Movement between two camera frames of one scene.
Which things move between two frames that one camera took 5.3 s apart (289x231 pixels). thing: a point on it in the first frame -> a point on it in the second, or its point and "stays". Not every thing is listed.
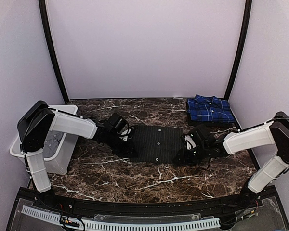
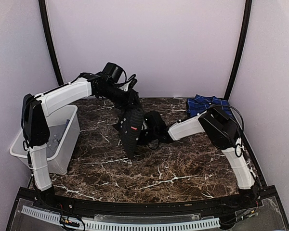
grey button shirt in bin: x=51 y=143 stays
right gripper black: x=184 y=158 -> x=139 y=142
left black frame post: x=42 y=7 stays
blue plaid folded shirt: x=209 y=109 stays
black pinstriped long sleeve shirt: x=156 y=144 -> x=128 y=123
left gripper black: x=127 y=152 -> x=128 y=103
